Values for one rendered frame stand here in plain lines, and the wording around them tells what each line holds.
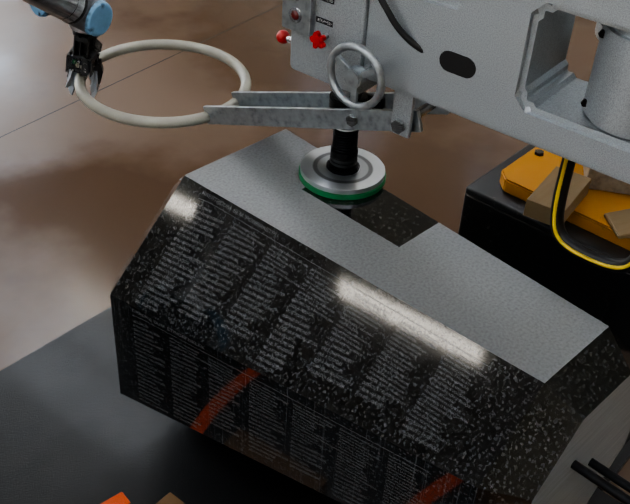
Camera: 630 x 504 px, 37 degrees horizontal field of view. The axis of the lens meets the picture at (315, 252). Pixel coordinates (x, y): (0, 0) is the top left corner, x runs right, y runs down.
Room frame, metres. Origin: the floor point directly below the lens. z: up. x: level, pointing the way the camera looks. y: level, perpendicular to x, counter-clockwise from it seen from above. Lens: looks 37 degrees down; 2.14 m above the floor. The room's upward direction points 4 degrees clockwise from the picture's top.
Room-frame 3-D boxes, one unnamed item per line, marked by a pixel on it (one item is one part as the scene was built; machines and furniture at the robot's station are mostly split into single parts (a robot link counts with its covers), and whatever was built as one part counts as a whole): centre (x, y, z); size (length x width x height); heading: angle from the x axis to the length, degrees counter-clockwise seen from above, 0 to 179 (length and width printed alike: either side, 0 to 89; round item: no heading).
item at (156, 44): (2.37, 0.46, 0.90); 0.49 x 0.49 x 0.03
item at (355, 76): (1.83, -0.08, 1.23); 0.15 x 0.10 x 0.15; 54
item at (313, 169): (1.99, -0.06, 0.88); 0.21 x 0.21 x 0.01
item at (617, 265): (1.60, -0.59, 1.09); 0.23 x 0.03 x 0.32; 54
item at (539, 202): (2.05, -0.62, 0.81); 0.20 x 0.10 x 0.05; 149
